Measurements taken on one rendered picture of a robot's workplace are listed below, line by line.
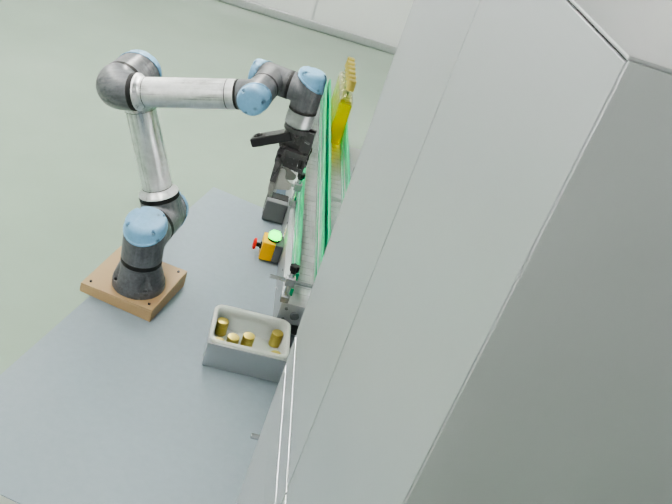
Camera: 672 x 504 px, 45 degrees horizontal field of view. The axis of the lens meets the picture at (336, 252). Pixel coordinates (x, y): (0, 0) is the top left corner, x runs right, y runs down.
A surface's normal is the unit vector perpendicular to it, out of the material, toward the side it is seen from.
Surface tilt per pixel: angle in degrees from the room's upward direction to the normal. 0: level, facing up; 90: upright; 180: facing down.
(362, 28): 90
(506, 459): 90
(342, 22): 90
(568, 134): 90
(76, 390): 0
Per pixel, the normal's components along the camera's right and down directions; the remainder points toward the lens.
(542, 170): -0.95, -0.26
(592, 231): 0.00, 0.51
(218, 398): 0.29, -0.82
